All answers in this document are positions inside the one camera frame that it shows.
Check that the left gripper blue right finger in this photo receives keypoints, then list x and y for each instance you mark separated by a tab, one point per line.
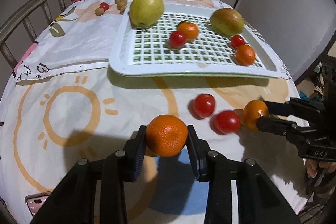
200	160

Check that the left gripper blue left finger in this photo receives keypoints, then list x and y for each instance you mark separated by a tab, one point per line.
135	151

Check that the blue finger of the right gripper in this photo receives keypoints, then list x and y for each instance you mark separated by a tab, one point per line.
286	108
275	125

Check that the mandarin orange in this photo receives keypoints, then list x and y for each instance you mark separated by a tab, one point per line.
166	135
245	55
254	110

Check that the red cherry tomato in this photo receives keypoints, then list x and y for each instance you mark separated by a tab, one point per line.
177	40
227	121
204	105

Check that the person's right hand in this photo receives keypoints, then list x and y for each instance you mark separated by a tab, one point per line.
314	170

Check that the cherry tomato in tray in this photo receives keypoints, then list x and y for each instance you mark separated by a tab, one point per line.
237	41

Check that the green-red mango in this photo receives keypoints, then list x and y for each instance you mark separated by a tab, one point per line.
227	21

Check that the pink smartphone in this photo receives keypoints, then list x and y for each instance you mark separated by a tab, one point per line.
35	201

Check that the white plastic grid tray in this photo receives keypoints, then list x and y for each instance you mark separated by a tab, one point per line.
142	52

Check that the small mandarin in tray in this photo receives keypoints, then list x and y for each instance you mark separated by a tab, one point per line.
190	30

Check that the yellow-green pear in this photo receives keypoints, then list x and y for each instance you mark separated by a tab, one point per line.
145	13

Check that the cherry tomato near longans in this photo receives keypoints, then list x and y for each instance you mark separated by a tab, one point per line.
104	5

